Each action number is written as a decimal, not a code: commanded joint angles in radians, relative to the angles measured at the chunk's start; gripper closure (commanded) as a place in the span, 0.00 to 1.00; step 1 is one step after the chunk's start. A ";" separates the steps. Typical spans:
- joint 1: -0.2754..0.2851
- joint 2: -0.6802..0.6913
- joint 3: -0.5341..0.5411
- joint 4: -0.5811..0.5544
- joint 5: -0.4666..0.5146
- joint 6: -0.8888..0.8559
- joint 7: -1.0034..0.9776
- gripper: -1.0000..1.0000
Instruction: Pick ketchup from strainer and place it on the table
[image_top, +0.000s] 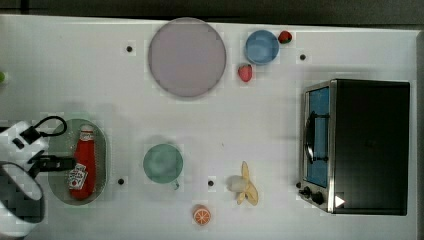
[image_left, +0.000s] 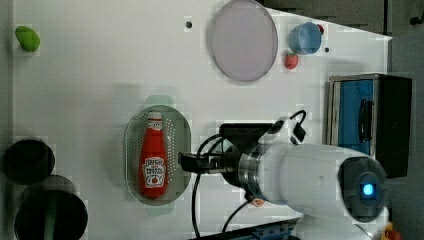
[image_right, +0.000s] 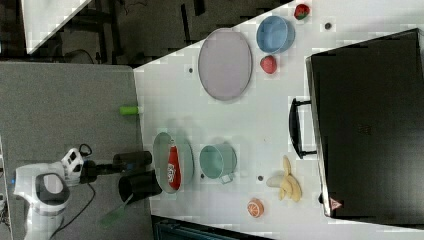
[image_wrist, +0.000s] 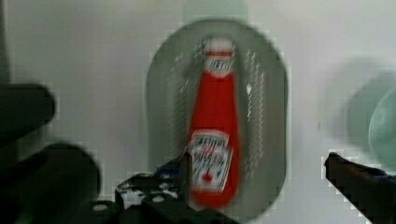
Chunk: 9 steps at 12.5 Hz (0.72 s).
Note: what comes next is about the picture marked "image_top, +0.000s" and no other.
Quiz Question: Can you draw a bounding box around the red plush ketchup bottle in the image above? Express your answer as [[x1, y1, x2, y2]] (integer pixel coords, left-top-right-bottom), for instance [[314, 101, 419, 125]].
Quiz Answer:
[[68, 124, 96, 200]]

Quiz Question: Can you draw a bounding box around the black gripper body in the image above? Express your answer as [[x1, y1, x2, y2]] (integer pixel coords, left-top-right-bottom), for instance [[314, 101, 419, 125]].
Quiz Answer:
[[28, 151, 49, 178]]

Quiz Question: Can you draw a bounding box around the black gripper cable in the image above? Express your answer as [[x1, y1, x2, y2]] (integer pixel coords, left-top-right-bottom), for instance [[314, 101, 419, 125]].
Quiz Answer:
[[19, 115, 68, 145]]

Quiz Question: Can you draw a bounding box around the green toy fruit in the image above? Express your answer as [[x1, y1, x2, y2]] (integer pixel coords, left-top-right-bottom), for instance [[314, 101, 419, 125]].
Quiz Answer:
[[0, 72, 5, 84]]

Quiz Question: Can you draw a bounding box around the toy orange half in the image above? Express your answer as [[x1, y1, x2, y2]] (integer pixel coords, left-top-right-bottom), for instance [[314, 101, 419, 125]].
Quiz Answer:
[[193, 205, 211, 226]]

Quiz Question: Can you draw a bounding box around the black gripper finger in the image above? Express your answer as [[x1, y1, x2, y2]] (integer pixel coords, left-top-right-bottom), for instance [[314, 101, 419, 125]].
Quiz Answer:
[[44, 155, 76, 162], [46, 162, 76, 171]]

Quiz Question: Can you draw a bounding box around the green oval strainer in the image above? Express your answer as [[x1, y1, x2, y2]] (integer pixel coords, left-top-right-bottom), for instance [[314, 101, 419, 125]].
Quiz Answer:
[[48, 118, 108, 206]]

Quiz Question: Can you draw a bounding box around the grey round plate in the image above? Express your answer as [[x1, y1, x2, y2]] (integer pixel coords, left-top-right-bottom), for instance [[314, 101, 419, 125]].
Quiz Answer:
[[148, 18, 227, 98]]

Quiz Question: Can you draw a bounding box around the dark red toy strawberry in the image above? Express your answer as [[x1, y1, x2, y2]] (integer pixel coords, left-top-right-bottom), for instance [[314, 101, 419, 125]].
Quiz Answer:
[[278, 31, 292, 44]]

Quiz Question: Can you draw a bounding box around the blue cup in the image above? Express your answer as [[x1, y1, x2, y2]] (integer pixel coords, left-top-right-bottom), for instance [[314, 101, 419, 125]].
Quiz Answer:
[[245, 30, 279, 65]]

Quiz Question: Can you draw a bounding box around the silver black toaster oven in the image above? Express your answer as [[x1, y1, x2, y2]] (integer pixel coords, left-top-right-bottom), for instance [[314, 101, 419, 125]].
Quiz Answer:
[[296, 79, 411, 216]]

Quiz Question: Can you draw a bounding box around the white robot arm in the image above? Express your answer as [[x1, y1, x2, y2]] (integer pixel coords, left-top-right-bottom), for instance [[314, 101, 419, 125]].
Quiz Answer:
[[0, 121, 76, 240]]

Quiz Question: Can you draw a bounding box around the green mug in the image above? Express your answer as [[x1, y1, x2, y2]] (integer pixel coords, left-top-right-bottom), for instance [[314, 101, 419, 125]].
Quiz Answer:
[[143, 144, 184, 190]]

